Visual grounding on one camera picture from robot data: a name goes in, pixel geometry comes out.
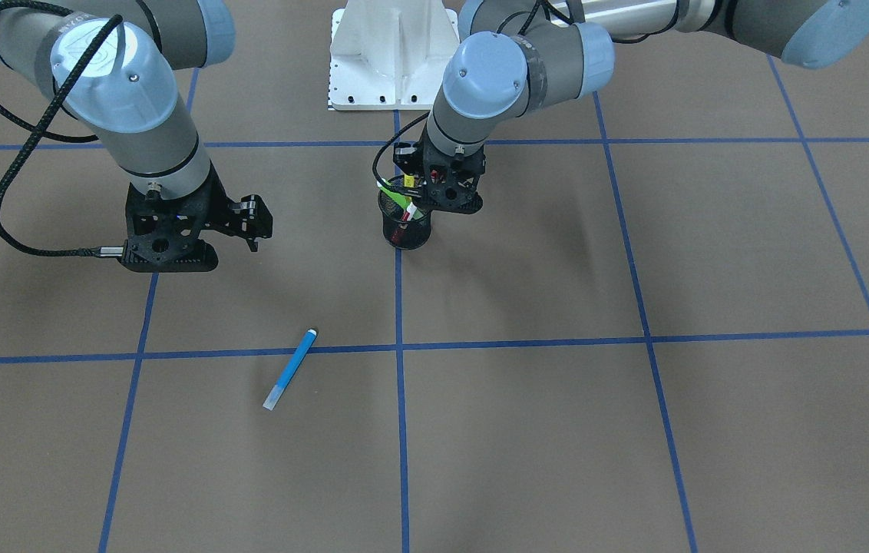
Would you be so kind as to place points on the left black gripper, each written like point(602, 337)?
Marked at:
point(474, 170)

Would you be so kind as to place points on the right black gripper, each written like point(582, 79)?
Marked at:
point(217, 207)

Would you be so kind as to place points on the red capped white marker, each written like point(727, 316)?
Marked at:
point(407, 216)

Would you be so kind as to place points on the blue highlighter pen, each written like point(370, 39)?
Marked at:
point(291, 369)

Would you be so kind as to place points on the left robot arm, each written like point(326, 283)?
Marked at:
point(516, 58)

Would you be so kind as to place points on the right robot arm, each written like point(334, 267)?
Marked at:
point(107, 69)

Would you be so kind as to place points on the green highlighter pen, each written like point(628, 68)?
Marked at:
point(404, 202)

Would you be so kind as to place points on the black mesh pen cup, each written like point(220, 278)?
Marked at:
point(417, 232)

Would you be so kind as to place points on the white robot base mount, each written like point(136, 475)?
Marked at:
point(390, 55)

